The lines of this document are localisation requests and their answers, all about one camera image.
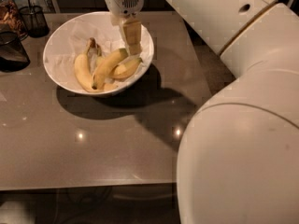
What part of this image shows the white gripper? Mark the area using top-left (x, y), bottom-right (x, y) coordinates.
top-left (105, 0), bottom-right (144, 55)

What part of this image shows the long banana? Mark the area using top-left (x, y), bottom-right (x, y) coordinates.
top-left (92, 48), bottom-right (128, 90)

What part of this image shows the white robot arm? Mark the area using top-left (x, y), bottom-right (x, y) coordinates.
top-left (166, 0), bottom-right (299, 224)

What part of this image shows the right small banana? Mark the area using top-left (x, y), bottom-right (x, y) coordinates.
top-left (109, 58), bottom-right (142, 79)

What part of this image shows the white paper bowl liner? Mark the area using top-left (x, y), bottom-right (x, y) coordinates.
top-left (43, 12), bottom-right (154, 96)

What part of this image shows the left curved banana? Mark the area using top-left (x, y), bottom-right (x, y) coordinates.
top-left (73, 37), bottom-right (118, 93)

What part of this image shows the white bowl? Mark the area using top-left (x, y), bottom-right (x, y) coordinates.
top-left (43, 12), bottom-right (154, 97)

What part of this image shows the black mesh pen cup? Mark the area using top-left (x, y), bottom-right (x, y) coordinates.
top-left (20, 0), bottom-right (50, 38)

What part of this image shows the jar with brown contents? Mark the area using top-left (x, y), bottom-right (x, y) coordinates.
top-left (0, 0), bottom-right (27, 39)

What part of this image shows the dark glass container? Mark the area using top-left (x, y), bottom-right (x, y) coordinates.
top-left (0, 31), bottom-right (30, 72)

